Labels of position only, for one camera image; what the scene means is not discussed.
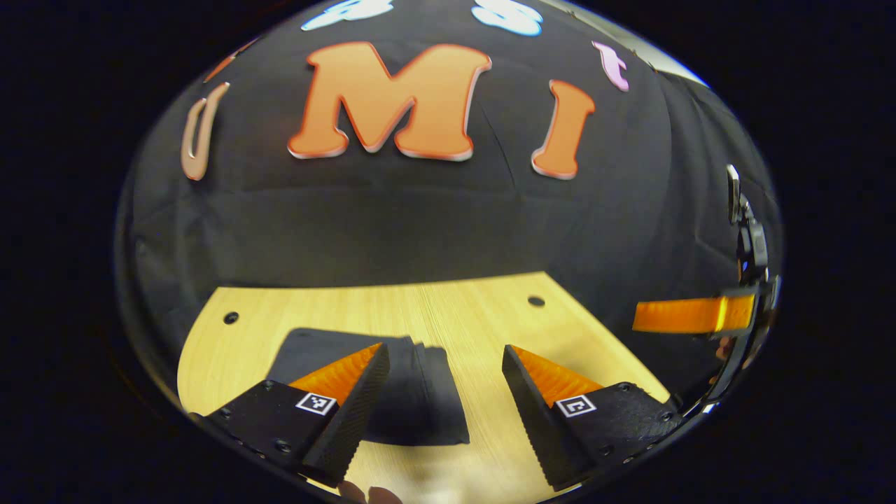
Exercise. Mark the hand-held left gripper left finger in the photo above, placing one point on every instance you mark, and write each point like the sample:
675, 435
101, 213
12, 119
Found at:
357, 413

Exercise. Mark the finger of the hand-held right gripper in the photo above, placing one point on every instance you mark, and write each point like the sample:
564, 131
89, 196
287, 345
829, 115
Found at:
686, 315

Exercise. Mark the dark jeans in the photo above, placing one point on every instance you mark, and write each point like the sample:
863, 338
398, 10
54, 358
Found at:
413, 392

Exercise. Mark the black backdrop cloth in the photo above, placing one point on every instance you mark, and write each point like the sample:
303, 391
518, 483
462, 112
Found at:
420, 224

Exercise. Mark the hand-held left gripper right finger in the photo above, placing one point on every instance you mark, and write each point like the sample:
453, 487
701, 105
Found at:
532, 413

